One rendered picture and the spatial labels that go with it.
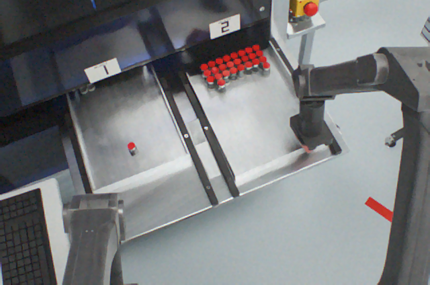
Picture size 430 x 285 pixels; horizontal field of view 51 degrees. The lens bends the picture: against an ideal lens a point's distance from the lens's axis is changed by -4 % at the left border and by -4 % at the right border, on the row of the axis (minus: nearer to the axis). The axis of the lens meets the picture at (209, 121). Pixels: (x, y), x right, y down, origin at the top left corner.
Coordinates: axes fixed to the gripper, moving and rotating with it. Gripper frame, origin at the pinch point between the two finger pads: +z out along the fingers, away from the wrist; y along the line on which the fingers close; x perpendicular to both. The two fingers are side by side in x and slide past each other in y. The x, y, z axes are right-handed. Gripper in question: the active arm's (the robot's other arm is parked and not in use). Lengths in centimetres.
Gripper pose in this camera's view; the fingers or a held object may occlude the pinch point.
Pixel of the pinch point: (309, 149)
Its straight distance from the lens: 119.7
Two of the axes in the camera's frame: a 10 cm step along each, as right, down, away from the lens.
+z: 1.3, 6.2, 7.7
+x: -9.2, 3.6, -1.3
